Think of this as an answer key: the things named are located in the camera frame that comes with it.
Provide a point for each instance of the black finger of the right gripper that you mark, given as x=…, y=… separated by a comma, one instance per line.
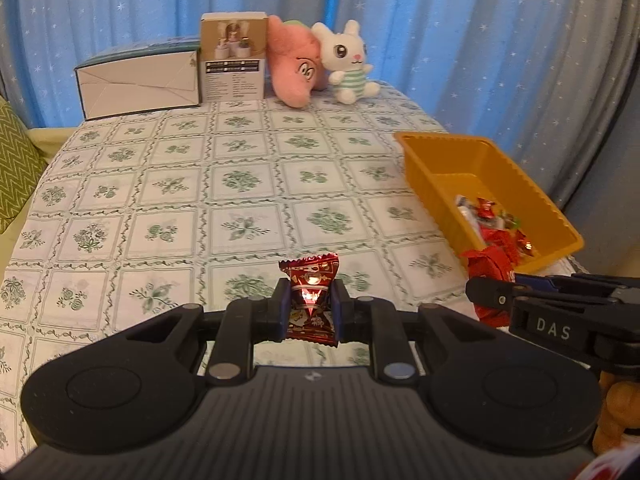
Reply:
x=584, y=284
x=491, y=298

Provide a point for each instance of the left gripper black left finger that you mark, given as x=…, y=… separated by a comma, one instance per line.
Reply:
x=234, y=332

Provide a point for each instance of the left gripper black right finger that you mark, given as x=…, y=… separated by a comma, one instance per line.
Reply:
x=386, y=331

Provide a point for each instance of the small red gold candy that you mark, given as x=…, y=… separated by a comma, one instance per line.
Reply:
x=310, y=317

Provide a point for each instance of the red snack packet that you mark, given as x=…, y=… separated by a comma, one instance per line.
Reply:
x=513, y=242

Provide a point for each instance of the green brown candy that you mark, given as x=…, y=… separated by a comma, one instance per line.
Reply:
x=509, y=222

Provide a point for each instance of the red candy packet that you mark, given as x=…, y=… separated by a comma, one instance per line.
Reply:
x=490, y=262

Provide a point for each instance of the white clear snack wrapper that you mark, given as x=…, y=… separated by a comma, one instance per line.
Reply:
x=468, y=211

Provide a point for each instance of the person's right hand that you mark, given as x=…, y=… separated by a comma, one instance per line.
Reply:
x=620, y=412

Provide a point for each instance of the green floral tablecloth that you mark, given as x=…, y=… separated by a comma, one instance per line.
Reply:
x=140, y=213

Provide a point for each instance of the orange plastic tray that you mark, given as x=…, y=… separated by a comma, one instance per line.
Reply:
x=439, y=167

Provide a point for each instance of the blue star curtain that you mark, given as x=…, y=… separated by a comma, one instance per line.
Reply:
x=540, y=77

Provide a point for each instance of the white flat cardboard box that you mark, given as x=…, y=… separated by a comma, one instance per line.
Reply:
x=141, y=77

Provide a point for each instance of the pale yellow sofa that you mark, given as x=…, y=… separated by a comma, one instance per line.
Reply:
x=48, y=142

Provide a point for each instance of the white bunny plush toy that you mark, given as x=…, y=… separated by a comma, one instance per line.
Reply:
x=344, y=56

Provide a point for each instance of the pink starfish plush toy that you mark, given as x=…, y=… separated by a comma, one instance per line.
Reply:
x=293, y=56

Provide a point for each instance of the green zigzag cushion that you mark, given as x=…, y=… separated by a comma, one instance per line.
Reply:
x=21, y=165

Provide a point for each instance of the brown white product box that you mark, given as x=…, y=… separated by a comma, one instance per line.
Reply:
x=232, y=56

